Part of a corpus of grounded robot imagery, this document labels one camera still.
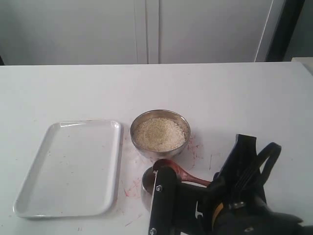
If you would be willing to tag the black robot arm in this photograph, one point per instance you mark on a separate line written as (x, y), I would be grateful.
(280, 224)

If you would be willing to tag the white rectangular plastic tray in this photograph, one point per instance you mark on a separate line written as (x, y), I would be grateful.
(74, 172)

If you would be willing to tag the brown wooden spoon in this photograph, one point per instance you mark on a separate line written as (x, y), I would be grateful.
(182, 175)

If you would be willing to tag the steel cup with rice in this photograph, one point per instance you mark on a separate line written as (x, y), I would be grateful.
(147, 188)

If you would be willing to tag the white cabinet doors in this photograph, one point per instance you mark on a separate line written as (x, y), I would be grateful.
(74, 32)

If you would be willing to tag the steel bowl of rice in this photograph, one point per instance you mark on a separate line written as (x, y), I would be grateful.
(160, 133)

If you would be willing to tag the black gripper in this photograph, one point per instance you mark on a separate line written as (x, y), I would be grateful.
(218, 209)

